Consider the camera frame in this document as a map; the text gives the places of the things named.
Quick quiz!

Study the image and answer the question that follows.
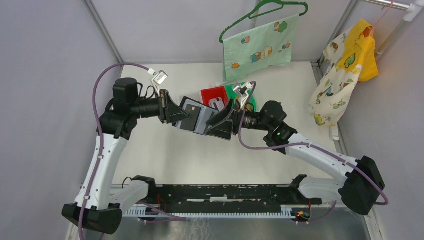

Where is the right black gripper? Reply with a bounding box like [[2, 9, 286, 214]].
[[205, 98, 272, 141]]

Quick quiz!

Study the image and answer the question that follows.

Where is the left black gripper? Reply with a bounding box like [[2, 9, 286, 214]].
[[131, 89, 192, 124]]

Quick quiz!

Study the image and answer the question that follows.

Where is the black credit card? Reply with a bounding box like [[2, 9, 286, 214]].
[[180, 104, 201, 132]]

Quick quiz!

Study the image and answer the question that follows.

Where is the black leather card holder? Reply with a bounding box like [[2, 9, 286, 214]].
[[172, 96, 219, 136]]

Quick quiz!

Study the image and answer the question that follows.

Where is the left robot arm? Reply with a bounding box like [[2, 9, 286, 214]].
[[62, 78, 190, 235]]

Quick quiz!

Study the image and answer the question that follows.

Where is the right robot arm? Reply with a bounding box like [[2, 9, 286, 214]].
[[206, 100, 389, 216]]

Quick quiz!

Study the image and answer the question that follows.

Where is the white card stack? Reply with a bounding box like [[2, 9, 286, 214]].
[[208, 97, 226, 112]]

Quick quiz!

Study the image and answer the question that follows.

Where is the green plastic bin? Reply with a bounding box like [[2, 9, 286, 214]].
[[224, 83, 257, 111]]

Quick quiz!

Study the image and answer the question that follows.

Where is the red plastic bin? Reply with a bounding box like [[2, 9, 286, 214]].
[[200, 86, 229, 106]]

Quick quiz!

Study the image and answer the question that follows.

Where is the light green printed cloth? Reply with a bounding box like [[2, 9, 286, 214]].
[[222, 14, 300, 82]]

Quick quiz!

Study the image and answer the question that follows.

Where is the white printed garment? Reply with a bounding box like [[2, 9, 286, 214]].
[[308, 29, 359, 127]]

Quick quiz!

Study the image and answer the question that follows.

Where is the green clothes hanger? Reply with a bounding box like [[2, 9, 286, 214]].
[[218, 0, 309, 44]]

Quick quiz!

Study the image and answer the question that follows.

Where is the yellow garment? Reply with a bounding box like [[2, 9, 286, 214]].
[[337, 19, 379, 82]]

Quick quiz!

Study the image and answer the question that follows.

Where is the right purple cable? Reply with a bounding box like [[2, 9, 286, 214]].
[[237, 81, 390, 224]]

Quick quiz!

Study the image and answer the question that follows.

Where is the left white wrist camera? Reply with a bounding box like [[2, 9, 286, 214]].
[[147, 68, 168, 95]]

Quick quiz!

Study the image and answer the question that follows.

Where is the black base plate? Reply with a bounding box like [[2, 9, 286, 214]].
[[143, 184, 323, 214]]

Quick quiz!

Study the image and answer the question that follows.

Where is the white slotted cable duct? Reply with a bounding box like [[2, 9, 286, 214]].
[[122, 204, 310, 220]]

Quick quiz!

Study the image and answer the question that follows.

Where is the metal hanging rail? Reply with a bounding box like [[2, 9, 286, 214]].
[[363, 0, 424, 60]]

